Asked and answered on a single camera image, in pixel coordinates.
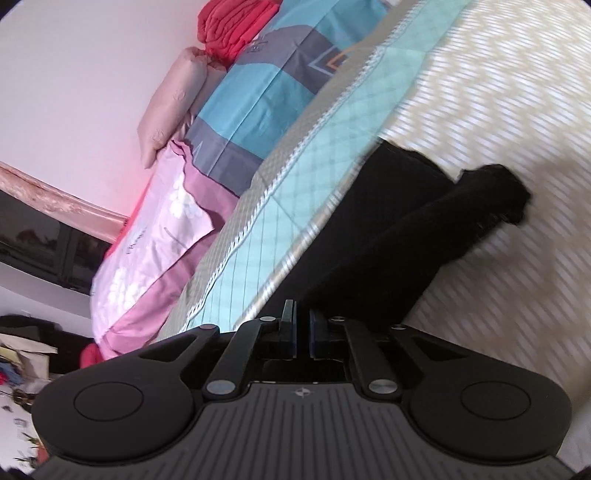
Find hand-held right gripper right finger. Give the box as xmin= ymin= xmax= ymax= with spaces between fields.
xmin=308 ymin=308 xmax=467 ymax=402

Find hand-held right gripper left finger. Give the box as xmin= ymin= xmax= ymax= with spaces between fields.
xmin=137 ymin=299 xmax=297 ymax=400

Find black pants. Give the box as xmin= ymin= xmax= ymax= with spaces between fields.
xmin=240 ymin=138 xmax=532 ymax=340

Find stack of red clothes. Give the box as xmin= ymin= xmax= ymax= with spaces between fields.
xmin=79 ymin=342 xmax=103 ymax=368

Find yellow teal patterned quilt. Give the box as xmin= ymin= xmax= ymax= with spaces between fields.
xmin=161 ymin=0 xmax=591 ymax=462

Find dark hanging clothes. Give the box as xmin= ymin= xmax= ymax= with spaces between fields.
xmin=0 ymin=314 xmax=95 ymax=374

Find dark window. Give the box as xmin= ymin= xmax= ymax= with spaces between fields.
xmin=0 ymin=190 xmax=114 ymax=296

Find pink pillow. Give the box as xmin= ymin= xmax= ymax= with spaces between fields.
xmin=137 ymin=46 xmax=228 ymax=169

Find beige cloth bag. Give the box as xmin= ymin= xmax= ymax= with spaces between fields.
xmin=0 ymin=336 xmax=58 ymax=393

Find pink curtain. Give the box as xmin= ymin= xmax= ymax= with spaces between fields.
xmin=0 ymin=161 xmax=127 ymax=243

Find red folded clothes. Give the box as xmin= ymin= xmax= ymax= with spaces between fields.
xmin=198 ymin=0 xmax=283 ymax=64

